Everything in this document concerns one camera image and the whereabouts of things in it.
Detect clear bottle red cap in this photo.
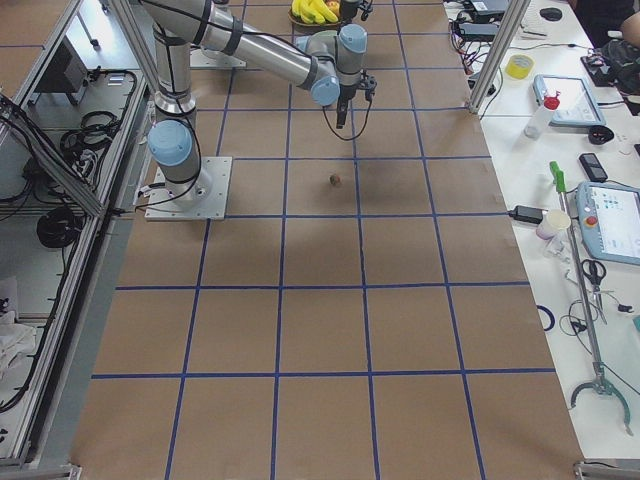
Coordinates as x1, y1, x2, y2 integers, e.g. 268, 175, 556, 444
523, 91, 560, 140

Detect long reach grabber tool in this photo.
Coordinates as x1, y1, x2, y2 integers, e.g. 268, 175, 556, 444
548, 159, 634, 435

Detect aluminium frame post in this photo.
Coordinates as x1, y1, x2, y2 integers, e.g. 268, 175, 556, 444
467, 0, 530, 114

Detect yellow banana bunch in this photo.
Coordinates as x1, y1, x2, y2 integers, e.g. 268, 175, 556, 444
291, 0, 339, 24

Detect far teach pendant tablet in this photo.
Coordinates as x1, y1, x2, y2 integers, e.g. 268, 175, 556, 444
532, 74, 606, 128

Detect woven wicker basket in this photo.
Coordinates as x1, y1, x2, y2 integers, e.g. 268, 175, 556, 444
287, 10, 340, 30

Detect near teach pendant tablet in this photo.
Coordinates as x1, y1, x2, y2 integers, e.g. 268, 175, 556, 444
575, 182, 639, 265

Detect yellow tape roll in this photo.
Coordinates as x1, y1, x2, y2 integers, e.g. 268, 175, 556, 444
505, 54, 534, 80

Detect black small bowl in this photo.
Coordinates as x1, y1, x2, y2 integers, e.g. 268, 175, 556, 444
588, 125, 615, 146

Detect black scissors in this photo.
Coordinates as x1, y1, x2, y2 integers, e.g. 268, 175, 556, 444
581, 259, 607, 324

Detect teach pendant tablet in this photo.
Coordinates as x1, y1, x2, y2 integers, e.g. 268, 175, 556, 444
575, 182, 639, 265
532, 74, 606, 128

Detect black power adapter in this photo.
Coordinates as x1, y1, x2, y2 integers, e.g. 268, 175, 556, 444
456, 23, 499, 42

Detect black phone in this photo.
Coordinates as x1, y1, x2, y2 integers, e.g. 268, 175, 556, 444
578, 153, 608, 183

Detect red yellow apple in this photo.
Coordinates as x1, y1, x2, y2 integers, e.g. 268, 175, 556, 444
326, 1, 340, 15

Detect paper cup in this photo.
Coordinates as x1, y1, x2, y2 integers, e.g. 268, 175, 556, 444
535, 209, 571, 240

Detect white crumpled cloth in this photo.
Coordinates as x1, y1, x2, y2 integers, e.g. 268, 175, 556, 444
0, 277, 39, 384

